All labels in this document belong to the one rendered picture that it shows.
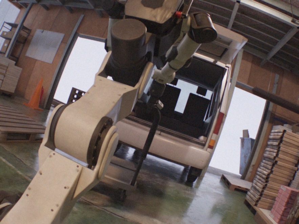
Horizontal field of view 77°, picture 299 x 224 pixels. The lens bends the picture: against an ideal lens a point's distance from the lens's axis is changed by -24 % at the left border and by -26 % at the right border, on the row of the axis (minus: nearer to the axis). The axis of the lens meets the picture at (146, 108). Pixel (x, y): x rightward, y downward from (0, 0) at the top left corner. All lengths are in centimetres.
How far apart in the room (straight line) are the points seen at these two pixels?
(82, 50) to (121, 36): 742
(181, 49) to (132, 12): 39
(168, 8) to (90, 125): 55
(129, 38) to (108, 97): 18
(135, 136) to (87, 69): 500
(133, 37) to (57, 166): 43
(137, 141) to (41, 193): 259
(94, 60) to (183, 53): 669
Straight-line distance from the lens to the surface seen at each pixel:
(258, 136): 535
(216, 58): 343
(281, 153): 293
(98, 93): 73
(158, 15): 91
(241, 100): 715
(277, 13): 363
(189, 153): 304
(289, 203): 252
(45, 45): 674
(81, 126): 60
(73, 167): 61
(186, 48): 118
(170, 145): 303
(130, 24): 77
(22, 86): 690
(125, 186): 166
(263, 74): 561
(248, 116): 716
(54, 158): 63
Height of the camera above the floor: 67
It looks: 2 degrees up
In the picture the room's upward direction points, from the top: 20 degrees clockwise
